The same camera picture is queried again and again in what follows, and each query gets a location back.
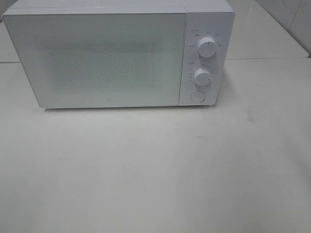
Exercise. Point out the round white door button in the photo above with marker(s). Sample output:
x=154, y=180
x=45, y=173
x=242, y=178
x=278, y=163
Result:
x=198, y=96

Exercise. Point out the white microwave door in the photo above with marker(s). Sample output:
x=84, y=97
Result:
x=76, y=61

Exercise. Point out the upper white power knob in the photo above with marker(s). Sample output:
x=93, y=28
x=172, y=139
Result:
x=207, y=46

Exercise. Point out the white microwave oven body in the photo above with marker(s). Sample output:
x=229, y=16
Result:
x=203, y=17

